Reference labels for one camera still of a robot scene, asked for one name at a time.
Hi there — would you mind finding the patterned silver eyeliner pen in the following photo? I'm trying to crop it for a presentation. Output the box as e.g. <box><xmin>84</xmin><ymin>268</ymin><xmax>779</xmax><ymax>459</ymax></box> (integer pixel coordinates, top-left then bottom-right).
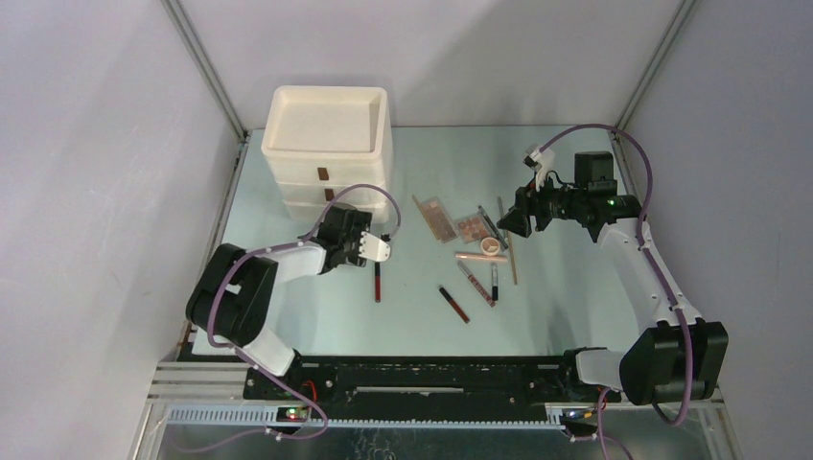
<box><xmin>477</xmin><ymin>206</ymin><xmax>506</xmax><ymax>250</ymax></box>

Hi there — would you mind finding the black patterned eyeliner pen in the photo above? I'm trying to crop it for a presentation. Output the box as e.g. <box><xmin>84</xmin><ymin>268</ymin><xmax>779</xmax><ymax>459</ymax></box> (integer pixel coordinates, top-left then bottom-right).
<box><xmin>477</xmin><ymin>204</ymin><xmax>510</xmax><ymax>251</ymax></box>

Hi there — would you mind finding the round cream compact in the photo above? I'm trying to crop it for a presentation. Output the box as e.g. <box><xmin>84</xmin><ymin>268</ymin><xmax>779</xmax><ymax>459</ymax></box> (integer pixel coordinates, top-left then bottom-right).
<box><xmin>479</xmin><ymin>237</ymin><xmax>501</xmax><ymax>257</ymax></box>

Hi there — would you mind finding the red lip gloss black cap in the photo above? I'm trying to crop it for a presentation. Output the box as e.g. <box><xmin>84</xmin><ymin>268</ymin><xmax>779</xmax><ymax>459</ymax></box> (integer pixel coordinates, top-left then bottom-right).
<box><xmin>374</xmin><ymin>262</ymin><xmax>382</xmax><ymax>303</ymax></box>

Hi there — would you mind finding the white drawer organizer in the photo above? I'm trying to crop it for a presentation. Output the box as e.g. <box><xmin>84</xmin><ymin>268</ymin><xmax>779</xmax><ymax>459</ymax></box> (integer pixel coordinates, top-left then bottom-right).
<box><xmin>261</xmin><ymin>85</ymin><xmax>394</xmax><ymax>211</ymax></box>

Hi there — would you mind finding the clear mascara tube black cap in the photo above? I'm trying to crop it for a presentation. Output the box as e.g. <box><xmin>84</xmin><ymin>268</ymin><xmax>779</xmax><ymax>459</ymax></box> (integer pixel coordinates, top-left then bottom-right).
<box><xmin>490</xmin><ymin>263</ymin><xmax>499</xmax><ymax>303</ymax></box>

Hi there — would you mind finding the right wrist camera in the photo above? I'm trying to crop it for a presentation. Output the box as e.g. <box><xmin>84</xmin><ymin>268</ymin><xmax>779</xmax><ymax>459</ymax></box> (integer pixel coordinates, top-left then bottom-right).
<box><xmin>523</xmin><ymin>144</ymin><xmax>556</xmax><ymax>192</ymax></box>

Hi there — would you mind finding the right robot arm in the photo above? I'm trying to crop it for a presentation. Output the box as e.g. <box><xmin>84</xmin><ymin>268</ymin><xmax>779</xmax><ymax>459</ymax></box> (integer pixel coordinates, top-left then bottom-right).
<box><xmin>497</xmin><ymin>147</ymin><xmax>729</xmax><ymax>405</ymax></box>

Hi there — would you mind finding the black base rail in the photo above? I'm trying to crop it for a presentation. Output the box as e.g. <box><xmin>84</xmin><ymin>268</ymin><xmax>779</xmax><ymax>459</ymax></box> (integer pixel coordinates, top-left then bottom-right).
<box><xmin>243</xmin><ymin>356</ymin><xmax>600</xmax><ymax>423</ymax></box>

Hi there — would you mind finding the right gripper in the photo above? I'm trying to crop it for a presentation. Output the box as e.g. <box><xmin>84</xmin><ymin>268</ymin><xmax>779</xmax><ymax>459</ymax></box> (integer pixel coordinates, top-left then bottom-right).
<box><xmin>497</xmin><ymin>168</ymin><xmax>587</xmax><ymax>239</ymax></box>

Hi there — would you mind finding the long eyeshadow palette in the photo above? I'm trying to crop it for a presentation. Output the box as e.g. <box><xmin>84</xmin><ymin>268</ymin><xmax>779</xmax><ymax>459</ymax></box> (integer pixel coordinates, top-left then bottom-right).
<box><xmin>420</xmin><ymin>196</ymin><xmax>458</xmax><ymax>243</ymax></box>

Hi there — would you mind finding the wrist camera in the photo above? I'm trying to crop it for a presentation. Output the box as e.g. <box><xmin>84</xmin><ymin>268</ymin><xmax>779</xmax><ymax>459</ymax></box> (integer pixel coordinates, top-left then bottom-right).
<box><xmin>358</xmin><ymin>231</ymin><xmax>391</xmax><ymax>263</ymax></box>
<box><xmin>523</xmin><ymin>144</ymin><xmax>556</xmax><ymax>192</ymax></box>

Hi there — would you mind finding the red lettered lip gloss tube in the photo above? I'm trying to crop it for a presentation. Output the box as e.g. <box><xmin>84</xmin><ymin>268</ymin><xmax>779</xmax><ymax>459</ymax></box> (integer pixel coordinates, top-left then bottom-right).
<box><xmin>457</xmin><ymin>261</ymin><xmax>496</xmax><ymax>308</ymax></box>

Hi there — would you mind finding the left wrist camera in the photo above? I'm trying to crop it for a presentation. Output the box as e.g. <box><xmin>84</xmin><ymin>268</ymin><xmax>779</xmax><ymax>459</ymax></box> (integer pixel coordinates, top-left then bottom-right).
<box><xmin>358</xmin><ymin>231</ymin><xmax>391</xmax><ymax>263</ymax></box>

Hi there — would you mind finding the white bottom drawer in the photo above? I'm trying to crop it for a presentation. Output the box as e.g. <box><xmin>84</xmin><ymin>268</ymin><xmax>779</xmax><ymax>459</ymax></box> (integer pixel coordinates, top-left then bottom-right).
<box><xmin>284</xmin><ymin>200</ymin><xmax>391</xmax><ymax>224</ymax></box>

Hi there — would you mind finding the aluminium frame rail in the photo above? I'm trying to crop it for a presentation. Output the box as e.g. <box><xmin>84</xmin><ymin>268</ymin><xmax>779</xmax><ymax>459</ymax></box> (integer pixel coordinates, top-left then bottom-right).
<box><xmin>160</xmin><ymin>0</ymin><xmax>248</xmax><ymax>142</ymax></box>

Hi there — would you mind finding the small square blush palette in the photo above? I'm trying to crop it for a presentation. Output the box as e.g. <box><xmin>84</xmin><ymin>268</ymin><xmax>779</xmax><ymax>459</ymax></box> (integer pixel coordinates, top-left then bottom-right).
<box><xmin>454</xmin><ymin>214</ymin><xmax>492</xmax><ymax>243</ymax></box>

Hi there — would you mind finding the dark red lip gloss tube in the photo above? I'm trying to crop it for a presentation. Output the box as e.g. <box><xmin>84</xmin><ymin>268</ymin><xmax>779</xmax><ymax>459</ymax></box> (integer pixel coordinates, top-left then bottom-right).
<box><xmin>438</xmin><ymin>286</ymin><xmax>471</xmax><ymax>324</ymax></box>

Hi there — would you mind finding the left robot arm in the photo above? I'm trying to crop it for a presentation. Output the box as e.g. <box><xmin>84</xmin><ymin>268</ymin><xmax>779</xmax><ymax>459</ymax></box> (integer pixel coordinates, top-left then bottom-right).
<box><xmin>185</xmin><ymin>203</ymin><xmax>373</xmax><ymax>400</ymax></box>

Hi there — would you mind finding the pink concealer tube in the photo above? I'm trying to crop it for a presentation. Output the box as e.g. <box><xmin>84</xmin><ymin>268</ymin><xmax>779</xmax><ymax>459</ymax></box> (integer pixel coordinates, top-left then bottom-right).
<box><xmin>454</xmin><ymin>251</ymin><xmax>508</xmax><ymax>264</ymax></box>

